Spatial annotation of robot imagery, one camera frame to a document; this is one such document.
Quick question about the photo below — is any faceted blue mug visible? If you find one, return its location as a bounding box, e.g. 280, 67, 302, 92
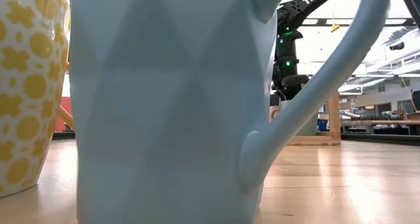
68, 0, 394, 224

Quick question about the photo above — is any yellow-dotted mug orange rim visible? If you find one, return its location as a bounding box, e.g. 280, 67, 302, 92
0, 0, 72, 198

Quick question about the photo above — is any pink mug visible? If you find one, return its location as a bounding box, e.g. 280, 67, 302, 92
269, 105, 282, 123

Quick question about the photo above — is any slatted wooden rack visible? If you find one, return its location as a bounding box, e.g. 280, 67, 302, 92
287, 92, 343, 146

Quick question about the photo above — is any green mug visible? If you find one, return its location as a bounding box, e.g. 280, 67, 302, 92
280, 99, 319, 137

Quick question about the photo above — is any wooden workbench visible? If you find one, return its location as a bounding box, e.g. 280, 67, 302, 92
341, 110, 420, 136

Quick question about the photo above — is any red cabinet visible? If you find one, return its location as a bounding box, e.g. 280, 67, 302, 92
53, 97, 74, 133

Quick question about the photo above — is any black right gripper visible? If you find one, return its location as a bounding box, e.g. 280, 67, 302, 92
274, 73, 310, 102

